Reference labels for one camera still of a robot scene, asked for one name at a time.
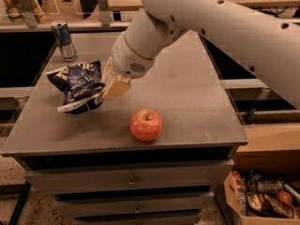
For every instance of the left metal railing post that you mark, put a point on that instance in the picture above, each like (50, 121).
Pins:
(28, 13)

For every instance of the blue silver energy drink can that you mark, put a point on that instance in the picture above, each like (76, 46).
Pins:
(64, 40)

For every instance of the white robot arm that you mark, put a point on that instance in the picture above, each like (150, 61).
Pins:
(266, 46)

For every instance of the red apple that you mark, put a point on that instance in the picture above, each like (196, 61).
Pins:
(145, 125)

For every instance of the blue chip bag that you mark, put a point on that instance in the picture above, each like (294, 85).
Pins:
(81, 86)

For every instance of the metal railing post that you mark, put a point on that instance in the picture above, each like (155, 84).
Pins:
(28, 13)
(104, 13)

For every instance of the cardboard box of snacks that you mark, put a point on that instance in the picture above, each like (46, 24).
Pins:
(257, 197)

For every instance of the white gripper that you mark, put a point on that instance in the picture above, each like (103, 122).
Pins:
(127, 60)

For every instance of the middle metal railing post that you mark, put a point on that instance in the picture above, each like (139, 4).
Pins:
(104, 13)

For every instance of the drawer metal knob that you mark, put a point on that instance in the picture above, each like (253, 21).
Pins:
(137, 209)
(132, 183)

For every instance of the grey drawer cabinet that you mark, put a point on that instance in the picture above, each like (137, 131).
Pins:
(85, 161)

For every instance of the top drawer metal knob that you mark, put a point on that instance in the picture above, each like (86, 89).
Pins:
(132, 183)

